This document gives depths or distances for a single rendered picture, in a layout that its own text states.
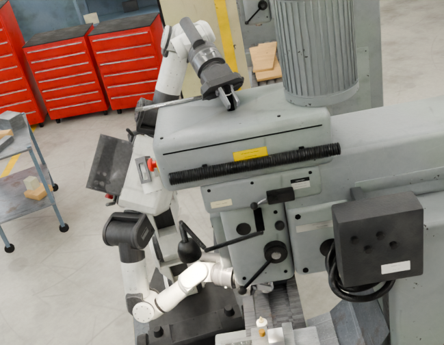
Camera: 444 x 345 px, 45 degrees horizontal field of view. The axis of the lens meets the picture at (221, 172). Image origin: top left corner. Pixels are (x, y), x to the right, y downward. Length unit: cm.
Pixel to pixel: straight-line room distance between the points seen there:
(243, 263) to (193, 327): 106
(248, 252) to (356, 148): 45
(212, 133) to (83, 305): 272
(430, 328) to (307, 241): 47
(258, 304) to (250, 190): 84
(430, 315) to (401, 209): 54
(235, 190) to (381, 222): 41
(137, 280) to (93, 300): 201
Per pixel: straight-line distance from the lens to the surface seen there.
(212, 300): 281
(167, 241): 240
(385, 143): 150
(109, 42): 624
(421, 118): 160
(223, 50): 324
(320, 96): 140
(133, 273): 195
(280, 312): 218
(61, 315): 397
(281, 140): 140
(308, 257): 165
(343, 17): 137
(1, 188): 515
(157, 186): 178
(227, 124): 140
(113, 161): 191
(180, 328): 269
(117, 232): 192
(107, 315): 380
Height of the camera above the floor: 251
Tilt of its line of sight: 31 degrees down
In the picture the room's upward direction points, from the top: 13 degrees counter-clockwise
